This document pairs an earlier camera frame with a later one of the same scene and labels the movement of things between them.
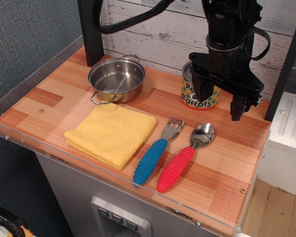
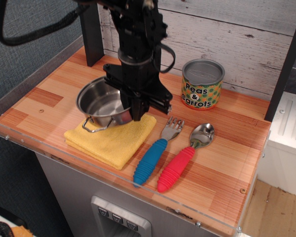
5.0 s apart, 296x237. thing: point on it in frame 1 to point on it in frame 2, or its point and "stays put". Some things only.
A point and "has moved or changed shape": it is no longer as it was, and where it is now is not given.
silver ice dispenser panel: x=110 y=220 stays put
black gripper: x=230 y=70 to x=137 y=76
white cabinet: x=282 y=160 stays put
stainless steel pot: x=118 y=80 has moved or changed shape
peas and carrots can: x=189 y=95 stays put
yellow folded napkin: x=111 y=134 stays put
